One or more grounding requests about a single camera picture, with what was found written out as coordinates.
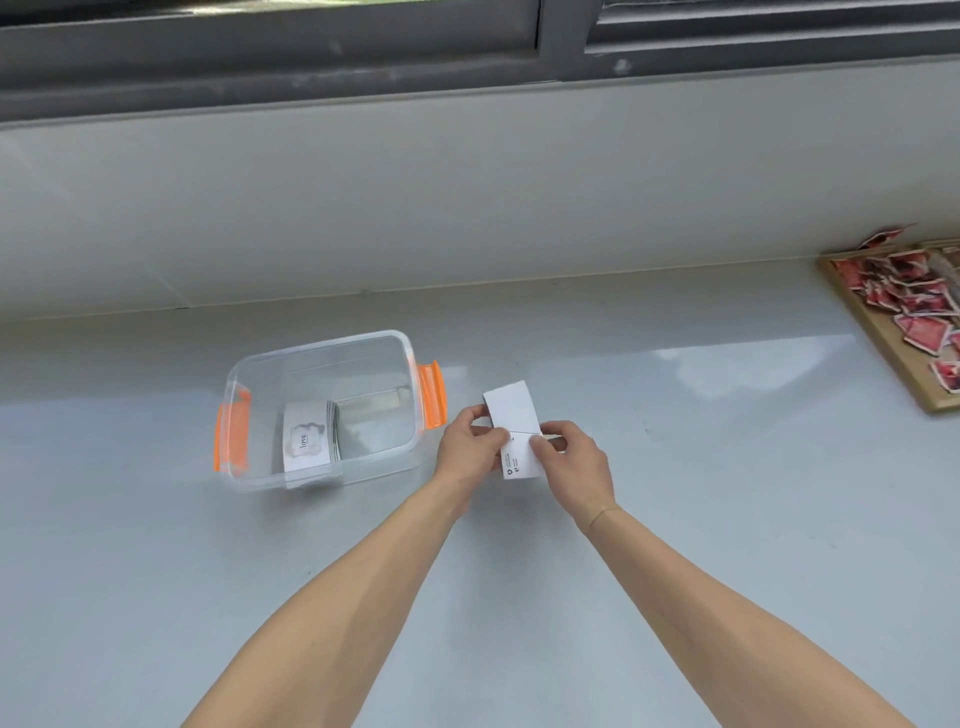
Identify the person's right forearm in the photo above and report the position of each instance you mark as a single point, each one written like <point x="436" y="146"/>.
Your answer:
<point x="720" y="622"/>

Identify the person's left forearm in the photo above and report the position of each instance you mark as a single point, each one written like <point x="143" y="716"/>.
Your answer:
<point x="330" y="607"/>

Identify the stack of white cards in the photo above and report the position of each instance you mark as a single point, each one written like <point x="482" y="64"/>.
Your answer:
<point x="310" y="442"/>

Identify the white paper card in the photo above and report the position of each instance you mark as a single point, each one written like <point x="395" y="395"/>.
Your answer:
<point x="516" y="431"/>

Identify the person's right thumb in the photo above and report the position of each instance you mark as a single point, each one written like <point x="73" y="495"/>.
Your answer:
<point x="542" y="451"/>

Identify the pile of red packets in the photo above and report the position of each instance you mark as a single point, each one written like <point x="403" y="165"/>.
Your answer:
<point x="911" y="300"/>

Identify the clear plastic storage box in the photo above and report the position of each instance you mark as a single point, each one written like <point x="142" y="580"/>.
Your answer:
<point x="330" y="409"/>

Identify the grey window frame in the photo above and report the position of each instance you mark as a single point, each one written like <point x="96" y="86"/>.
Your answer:
<point x="480" y="52"/>

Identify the person's left thumb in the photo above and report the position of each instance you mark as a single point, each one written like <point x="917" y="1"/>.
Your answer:
<point x="489" y="434"/>

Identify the wooden tray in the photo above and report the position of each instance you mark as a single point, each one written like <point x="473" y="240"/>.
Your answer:
<point x="896" y="322"/>

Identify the person's left hand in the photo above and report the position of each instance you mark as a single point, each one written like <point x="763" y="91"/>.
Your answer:
<point x="463" y="452"/>

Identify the person's right hand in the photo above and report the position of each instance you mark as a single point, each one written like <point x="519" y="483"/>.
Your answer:
<point x="583" y="472"/>

